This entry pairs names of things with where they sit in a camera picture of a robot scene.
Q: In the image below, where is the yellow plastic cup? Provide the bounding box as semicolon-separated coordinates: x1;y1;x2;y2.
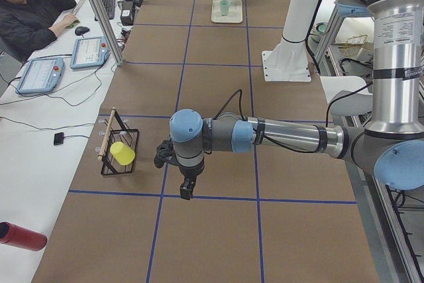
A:
110;141;136;166

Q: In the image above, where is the red cylindrical bottle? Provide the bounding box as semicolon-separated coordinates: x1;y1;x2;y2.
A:
1;221;48;251

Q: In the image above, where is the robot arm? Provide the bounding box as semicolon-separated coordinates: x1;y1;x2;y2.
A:
154;0;423;199

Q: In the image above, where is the black wire cup rack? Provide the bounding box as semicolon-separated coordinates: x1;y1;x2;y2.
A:
97;107;140;177

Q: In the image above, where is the wooden rack handle dowel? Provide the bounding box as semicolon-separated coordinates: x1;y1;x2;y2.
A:
97;107;116;161

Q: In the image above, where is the blue tape line crosswise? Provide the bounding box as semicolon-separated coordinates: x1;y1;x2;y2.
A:
68;190;357;205

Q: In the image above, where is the black keyboard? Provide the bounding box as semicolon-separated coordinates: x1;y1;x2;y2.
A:
101;0;116;20

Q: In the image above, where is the aluminium frame post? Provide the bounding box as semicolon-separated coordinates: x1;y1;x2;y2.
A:
89;0;124;66

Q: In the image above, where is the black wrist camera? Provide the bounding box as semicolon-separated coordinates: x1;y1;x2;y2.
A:
180;177;197;200

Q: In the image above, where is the seated person in black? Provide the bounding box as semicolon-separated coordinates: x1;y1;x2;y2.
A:
1;0;78;62

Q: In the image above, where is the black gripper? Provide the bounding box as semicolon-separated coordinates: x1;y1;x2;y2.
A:
154;139;178;168

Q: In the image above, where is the blue tape line lengthwise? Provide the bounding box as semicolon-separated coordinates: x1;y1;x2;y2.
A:
244;0;265;283

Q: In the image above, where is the cream rabbit print tray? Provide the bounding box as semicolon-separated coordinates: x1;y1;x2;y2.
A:
211;0;243;24

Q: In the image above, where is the white camera stand column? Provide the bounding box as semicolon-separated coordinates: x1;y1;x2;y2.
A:
262;0;321;82

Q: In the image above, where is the pale green plastic cup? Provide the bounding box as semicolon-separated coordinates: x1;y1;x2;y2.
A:
219;0;230;17

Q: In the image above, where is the black box on desk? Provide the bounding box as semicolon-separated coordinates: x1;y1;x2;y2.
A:
120;1;135;26

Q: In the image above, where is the blue teach pendant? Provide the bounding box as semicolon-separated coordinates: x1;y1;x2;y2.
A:
70;36;110;70
15;57;64;95

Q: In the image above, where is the small black square device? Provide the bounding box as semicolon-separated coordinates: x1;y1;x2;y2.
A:
53;132;65;146

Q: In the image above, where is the black computer mouse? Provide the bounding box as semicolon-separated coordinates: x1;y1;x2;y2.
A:
74;26;90;36

